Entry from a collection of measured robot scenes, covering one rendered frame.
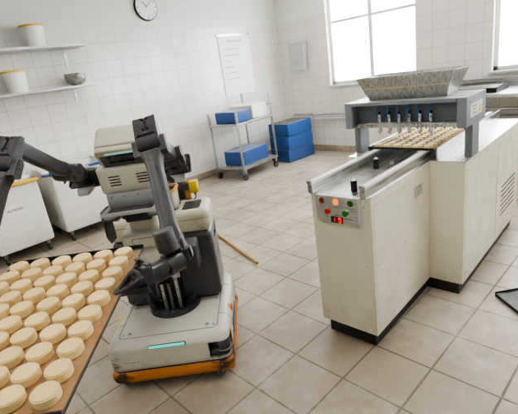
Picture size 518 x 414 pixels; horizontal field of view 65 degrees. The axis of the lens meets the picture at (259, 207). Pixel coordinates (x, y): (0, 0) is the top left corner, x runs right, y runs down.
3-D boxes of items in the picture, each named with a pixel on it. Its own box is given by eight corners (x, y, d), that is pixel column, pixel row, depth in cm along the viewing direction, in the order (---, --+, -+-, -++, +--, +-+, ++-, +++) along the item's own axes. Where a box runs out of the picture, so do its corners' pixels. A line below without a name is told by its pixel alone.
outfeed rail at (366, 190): (487, 119, 320) (488, 110, 318) (492, 119, 318) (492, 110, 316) (358, 200, 186) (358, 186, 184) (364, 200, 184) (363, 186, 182)
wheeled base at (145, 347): (145, 314, 272) (136, 281, 263) (239, 301, 270) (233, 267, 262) (113, 389, 208) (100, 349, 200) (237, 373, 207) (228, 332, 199)
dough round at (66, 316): (81, 317, 94) (79, 310, 93) (61, 330, 90) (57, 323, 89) (70, 311, 97) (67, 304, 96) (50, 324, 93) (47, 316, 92)
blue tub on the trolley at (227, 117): (230, 120, 600) (228, 109, 595) (250, 120, 573) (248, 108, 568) (215, 124, 579) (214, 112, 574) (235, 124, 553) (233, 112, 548)
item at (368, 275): (381, 276, 283) (374, 149, 254) (431, 288, 260) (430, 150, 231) (323, 329, 236) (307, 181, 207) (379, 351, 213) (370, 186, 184)
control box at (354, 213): (321, 218, 210) (318, 191, 206) (363, 224, 194) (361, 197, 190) (316, 220, 208) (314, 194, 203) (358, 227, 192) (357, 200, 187)
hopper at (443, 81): (379, 95, 272) (378, 74, 268) (469, 89, 235) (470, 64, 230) (357, 103, 253) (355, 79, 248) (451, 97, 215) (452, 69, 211)
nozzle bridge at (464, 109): (372, 145, 290) (369, 96, 279) (484, 148, 241) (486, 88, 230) (347, 156, 268) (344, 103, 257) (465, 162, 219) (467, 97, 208)
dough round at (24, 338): (33, 347, 86) (30, 339, 85) (8, 351, 86) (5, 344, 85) (41, 332, 91) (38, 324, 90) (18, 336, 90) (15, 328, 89)
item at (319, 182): (449, 120, 340) (449, 112, 338) (453, 120, 338) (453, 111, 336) (307, 193, 206) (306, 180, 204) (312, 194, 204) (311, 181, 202)
